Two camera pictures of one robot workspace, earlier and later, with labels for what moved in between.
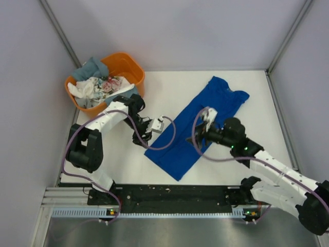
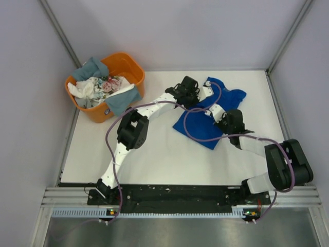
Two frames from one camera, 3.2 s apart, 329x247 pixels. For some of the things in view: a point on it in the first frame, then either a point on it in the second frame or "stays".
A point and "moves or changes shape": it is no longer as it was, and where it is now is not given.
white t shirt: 84,89 stays
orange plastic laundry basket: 121,64 stays
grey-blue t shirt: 95,67 stays
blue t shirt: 177,158 moves or changes shape
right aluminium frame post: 289,35 stays
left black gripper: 148,135 → 196,92
